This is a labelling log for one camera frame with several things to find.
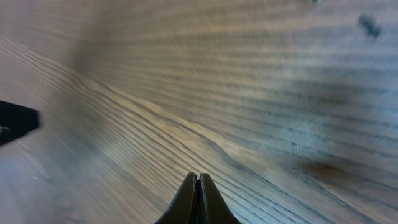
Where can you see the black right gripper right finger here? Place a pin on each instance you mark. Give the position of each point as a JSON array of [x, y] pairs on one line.
[[212, 209]]

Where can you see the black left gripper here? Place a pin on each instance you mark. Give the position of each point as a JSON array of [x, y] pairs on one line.
[[17, 121]]

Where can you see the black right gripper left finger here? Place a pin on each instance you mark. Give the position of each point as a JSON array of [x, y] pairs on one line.
[[183, 207]]

